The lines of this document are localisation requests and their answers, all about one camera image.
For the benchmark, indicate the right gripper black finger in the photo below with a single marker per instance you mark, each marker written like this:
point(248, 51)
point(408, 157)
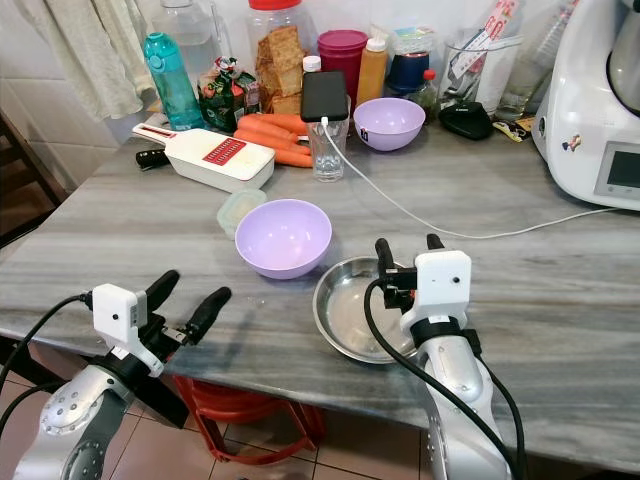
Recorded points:
point(435, 242)
point(385, 257)

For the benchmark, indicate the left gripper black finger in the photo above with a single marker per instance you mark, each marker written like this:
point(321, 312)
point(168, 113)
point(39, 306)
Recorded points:
point(163, 287)
point(209, 310)

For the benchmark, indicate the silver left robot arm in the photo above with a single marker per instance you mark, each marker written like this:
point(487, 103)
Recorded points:
point(75, 425)

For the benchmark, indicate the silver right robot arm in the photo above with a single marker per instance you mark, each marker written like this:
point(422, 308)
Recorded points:
point(460, 400)

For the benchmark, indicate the round steel plate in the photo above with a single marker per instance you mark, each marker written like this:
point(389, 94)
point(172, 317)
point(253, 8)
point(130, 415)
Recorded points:
point(355, 315)

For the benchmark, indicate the red plastic stool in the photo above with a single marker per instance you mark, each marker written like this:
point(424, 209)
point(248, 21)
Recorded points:
point(245, 405)

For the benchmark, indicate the large purple plastic bowl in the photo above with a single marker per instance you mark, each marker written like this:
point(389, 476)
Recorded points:
point(283, 236)

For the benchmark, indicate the small clear lidded container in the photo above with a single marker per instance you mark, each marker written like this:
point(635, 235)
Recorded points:
point(235, 208)

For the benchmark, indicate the clear drinking glass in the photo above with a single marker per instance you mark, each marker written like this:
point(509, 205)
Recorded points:
point(327, 155)

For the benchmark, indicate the black rounded pouch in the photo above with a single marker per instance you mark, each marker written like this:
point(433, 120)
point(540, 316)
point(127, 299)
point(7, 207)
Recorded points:
point(465, 120)

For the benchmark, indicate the small purple plastic bowl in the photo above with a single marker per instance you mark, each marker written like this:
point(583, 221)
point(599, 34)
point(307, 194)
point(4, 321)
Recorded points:
point(390, 122)

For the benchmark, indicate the black key fob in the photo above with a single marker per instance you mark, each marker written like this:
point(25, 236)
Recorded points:
point(150, 158)

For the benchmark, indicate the orange carrot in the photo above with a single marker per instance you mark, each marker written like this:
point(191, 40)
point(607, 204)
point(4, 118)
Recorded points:
point(265, 137)
point(292, 157)
point(275, 122)

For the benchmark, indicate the white slicer with red blade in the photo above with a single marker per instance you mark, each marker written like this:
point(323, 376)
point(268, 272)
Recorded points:
point(215, 157)

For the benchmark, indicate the small red capped bottle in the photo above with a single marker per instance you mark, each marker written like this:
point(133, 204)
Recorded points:
point(429, 90)

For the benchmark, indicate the black smartphone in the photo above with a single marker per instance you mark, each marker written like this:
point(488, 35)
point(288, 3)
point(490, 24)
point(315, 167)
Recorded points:
point(324, 96)

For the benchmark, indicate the dark wooden chair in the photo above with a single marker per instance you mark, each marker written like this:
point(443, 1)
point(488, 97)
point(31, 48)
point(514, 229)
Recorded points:
point(20, 190)

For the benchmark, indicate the dark blue jar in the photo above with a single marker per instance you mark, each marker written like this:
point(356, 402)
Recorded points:
point(408, 70)

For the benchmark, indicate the clear utensil container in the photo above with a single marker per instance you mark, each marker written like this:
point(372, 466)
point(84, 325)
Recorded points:
point(475, 70)

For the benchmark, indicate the orange sauce bottle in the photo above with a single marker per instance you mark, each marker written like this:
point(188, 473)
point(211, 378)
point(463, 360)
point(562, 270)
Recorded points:
point(371, 72)

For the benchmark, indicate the teal water bottle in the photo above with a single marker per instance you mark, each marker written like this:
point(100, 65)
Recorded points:
point(170, 90)

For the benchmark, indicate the green snack packet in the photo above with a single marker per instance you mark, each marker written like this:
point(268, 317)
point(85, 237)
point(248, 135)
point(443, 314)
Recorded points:
point(225, 98)

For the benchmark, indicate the white kitchen appliance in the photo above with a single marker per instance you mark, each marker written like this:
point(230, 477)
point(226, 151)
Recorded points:
point(590, 110)

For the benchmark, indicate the empty clear plastic bottle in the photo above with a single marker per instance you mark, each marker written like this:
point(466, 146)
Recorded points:
point(535, 60)

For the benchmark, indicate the small white bottle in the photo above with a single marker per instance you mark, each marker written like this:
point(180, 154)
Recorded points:
point(310, 63)

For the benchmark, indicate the magenta plastic container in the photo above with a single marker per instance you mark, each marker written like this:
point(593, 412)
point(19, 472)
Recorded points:
point(342, 50)

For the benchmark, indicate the red lidded cracker jar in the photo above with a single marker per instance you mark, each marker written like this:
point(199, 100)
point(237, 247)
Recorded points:
point(278, 60)

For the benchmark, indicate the red and white packet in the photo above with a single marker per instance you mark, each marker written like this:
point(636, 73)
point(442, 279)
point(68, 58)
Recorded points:
point(498, 22)

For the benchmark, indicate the beige hanging cloth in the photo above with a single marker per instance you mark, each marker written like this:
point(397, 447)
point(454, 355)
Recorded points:
point(95, 50)

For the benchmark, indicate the large clear water bottle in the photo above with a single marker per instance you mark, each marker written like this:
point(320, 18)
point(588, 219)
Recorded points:
point(190, 25)

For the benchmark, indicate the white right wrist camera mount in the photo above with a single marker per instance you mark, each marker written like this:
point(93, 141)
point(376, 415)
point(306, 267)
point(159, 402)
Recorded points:
point(442, 288)

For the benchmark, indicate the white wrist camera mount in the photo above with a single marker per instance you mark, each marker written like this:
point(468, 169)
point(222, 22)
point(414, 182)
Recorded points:
point(442, 288)
point(117, 318)

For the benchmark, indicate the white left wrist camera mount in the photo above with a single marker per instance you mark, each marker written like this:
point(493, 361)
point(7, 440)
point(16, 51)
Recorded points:
point(117, 318)

